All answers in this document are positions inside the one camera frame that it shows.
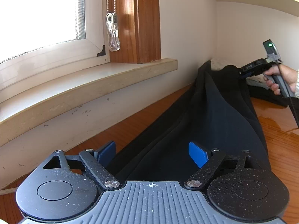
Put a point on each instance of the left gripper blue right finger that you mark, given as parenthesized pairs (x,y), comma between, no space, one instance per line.
(208,162)

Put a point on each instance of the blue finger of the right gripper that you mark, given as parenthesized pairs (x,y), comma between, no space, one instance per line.
(244,75)

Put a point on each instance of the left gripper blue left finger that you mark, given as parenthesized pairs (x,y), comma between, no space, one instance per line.
(95,163)

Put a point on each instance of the black Nike sweatpants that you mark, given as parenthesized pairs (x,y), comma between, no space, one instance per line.
(216,112)

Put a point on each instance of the person's right forearm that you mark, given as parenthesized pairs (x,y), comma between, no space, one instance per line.
(297,86)

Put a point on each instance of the person's right hand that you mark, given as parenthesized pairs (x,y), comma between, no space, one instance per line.
(287,73)

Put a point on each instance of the grey folded garment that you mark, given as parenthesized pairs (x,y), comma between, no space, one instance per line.
(252,81)

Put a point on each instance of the black folded garment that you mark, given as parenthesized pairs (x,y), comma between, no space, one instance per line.
(267,95)

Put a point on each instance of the white patterned folded cloth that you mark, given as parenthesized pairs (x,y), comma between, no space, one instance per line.
(219,64)

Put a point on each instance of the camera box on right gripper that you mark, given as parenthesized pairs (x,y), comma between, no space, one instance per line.
(272,53)

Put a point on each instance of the brown wooden window frame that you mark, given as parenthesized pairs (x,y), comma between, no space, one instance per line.
(139,31)

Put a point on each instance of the clear blind pull handle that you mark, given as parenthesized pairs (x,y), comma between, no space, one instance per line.
(113,32)

